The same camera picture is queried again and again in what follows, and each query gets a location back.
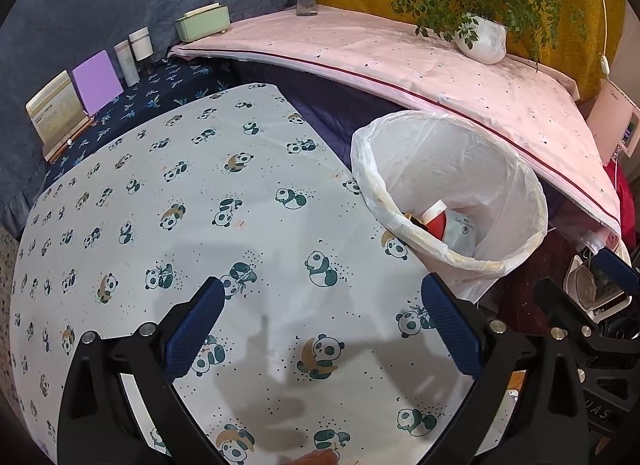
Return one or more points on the green tissue box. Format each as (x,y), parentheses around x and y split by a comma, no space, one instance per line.
(202,25)

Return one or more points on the trash bin with white bag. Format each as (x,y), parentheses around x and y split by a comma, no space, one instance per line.
(450,160)

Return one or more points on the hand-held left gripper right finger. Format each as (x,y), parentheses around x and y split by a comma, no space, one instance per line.
(452,330)

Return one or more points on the navy patterned cloth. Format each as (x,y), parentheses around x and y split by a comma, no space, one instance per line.
(165,90)

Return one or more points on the potted green plant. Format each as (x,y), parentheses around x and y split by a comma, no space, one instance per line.
(482,40)

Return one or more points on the white printed packet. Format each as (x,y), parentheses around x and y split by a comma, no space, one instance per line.
(460,235)

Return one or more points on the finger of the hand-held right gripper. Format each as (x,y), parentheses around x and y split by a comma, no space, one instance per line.
(617,270)
(560,307)

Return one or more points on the blue-grey backdrop cloth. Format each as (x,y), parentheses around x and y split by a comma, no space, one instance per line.
(75,10)

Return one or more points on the pink cloth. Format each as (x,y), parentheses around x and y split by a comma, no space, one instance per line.
(375,60)

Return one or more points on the white bottle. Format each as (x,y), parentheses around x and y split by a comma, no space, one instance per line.
(127,65)

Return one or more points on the beige book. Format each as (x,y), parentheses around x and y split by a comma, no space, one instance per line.
(55,115)

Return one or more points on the dark purple cloth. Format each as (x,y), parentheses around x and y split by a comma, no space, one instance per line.
(325,115)

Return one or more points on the red cloth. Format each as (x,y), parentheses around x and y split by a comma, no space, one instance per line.
(617,195)

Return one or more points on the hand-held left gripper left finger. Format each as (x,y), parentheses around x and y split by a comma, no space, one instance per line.
(192,330)

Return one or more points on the white plastic appliance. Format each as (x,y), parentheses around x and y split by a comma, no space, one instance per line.
(580,285)

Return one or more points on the white jar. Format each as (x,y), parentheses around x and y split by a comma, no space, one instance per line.
(141,45)

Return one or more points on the panda print tablecloth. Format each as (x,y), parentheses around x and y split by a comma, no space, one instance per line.
(200,185)

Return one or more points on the pink appliance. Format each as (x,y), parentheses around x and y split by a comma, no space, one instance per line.
(610,115)

